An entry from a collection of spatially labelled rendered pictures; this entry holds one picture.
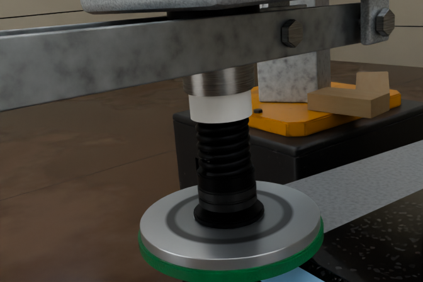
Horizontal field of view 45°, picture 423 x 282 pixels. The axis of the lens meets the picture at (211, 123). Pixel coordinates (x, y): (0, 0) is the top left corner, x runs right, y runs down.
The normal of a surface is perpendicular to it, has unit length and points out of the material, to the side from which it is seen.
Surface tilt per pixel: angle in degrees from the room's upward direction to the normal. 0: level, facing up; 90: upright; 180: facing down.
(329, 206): 0
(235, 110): 90
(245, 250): 0
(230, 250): 0
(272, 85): 90
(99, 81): 90
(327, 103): 90
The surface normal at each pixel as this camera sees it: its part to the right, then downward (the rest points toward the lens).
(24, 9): 0.59, 0.16
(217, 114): -0.12, 0.26
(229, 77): 0.27, 0.22
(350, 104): -0.72, 0.23
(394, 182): -0.08, -0.96
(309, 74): -0.40, 0.26
